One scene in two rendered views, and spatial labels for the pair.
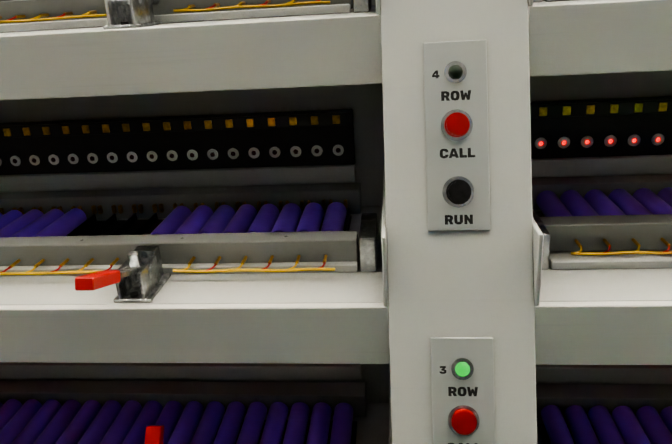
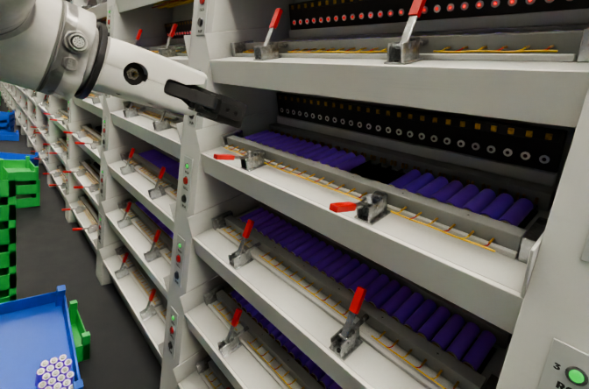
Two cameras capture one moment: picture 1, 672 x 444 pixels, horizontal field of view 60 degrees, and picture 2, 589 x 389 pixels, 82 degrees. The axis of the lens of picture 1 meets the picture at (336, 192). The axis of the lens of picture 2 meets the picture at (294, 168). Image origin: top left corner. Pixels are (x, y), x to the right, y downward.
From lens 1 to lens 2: 0.08 m
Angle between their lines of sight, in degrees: 41
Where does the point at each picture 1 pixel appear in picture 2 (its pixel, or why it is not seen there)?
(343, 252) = (507, 241)
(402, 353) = (524, 335)
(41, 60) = (349, 79)
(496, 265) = not seen: outside the picture
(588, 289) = not seen: outside the picture
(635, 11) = not seen: outside the picture
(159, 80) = (407, 99)
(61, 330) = (328, 222)
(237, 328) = (413, 261)
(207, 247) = (415, 204)
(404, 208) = (563, 234)
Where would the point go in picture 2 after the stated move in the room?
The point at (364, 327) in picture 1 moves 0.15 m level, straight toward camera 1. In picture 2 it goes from (500, 302) to (435, 381)
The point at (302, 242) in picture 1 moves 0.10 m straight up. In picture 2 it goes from (478, 223) to (502, 130)
